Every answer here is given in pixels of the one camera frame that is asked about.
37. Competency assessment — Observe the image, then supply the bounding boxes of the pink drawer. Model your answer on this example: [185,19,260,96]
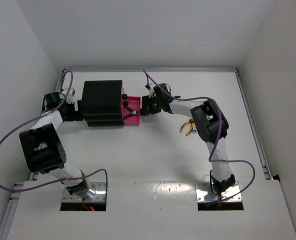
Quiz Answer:
[121,83,128,101]
[122,94,141,126]

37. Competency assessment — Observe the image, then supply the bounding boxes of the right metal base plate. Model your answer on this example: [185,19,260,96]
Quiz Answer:
[195,182,242,204]

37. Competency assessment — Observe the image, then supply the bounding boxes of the metal base plate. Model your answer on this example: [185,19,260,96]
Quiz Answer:
[195,182,242,204]
[62,182,106,203]

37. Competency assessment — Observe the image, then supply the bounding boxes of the black drawer cabinet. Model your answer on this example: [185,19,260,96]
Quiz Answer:
[78,80,124,127]

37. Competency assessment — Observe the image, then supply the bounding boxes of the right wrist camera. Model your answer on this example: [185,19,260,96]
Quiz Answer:
[145,83,156,98]

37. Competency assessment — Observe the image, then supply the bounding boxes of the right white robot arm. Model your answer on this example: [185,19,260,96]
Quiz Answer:
[140,83,236,196]

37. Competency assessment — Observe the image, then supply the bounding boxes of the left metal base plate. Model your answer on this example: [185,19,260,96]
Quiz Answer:
[62,182,106,203]

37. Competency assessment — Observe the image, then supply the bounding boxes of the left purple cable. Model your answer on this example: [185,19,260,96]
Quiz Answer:
[0,70,108,193]

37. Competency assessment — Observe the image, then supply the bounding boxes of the yellow handled pliers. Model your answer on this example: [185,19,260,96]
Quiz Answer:
[179,119,195,137]

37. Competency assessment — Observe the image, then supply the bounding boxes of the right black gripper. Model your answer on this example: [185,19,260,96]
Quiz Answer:
[141,94,163,116]

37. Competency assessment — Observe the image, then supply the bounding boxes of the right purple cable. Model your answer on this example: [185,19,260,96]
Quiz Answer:
[142,69,256,205]

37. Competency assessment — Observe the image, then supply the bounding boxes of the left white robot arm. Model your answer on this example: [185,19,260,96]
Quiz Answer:
[19,89,96,201]

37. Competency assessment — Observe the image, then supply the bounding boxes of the purple cable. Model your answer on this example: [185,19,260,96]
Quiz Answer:
[142,69,256,205]
[0,70,108,193]

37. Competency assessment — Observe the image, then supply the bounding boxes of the pink top drawer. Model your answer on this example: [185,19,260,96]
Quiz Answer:
[121,83,128,101]

